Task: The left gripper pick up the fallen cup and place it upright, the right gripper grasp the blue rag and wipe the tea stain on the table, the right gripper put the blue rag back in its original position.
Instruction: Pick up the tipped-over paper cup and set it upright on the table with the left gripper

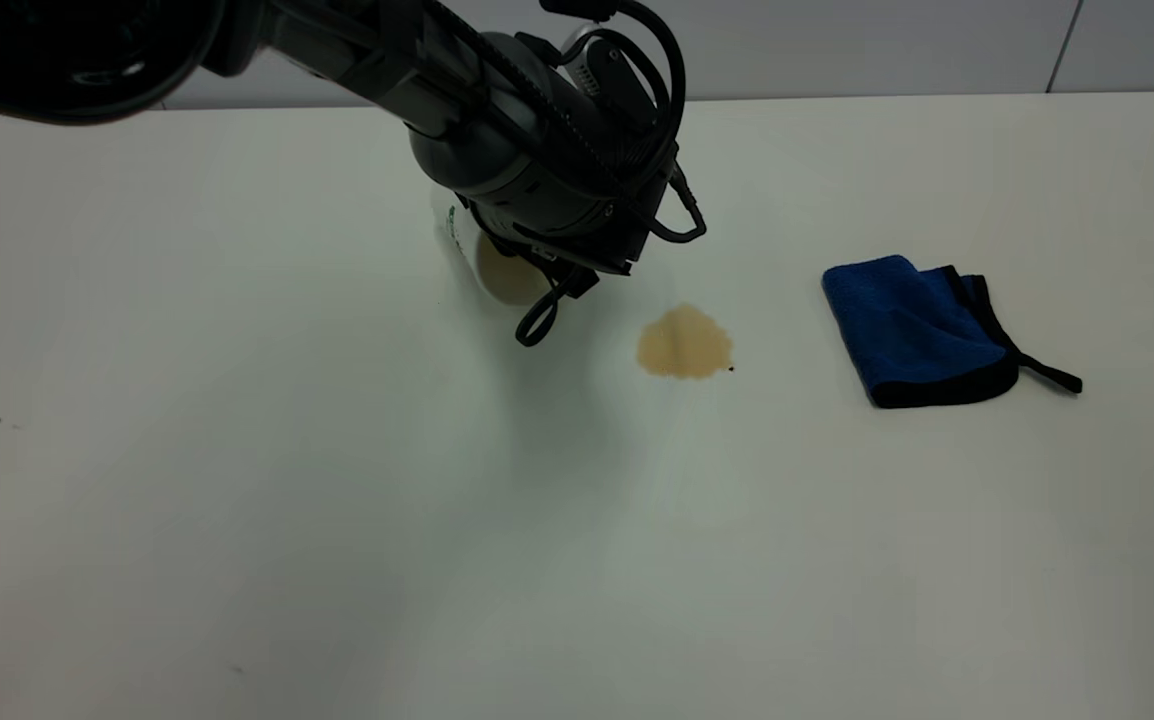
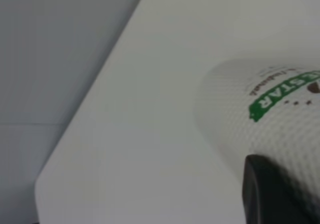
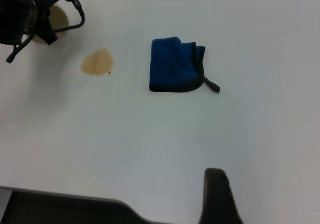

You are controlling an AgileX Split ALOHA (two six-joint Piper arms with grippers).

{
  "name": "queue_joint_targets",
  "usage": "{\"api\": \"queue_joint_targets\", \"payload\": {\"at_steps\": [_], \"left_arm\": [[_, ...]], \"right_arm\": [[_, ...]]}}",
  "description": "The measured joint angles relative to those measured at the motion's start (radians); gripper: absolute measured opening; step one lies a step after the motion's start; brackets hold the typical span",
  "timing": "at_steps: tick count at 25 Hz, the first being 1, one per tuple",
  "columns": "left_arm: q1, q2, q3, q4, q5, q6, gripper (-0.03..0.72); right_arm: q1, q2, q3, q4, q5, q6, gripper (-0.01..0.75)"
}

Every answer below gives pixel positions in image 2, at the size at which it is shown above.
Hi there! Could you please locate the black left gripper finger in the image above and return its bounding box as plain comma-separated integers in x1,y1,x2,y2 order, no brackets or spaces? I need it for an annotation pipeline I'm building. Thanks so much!
241,154,320,224

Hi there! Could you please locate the white paper coffee cup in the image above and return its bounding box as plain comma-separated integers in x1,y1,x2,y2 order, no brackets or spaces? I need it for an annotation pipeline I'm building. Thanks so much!
194,58,320,224

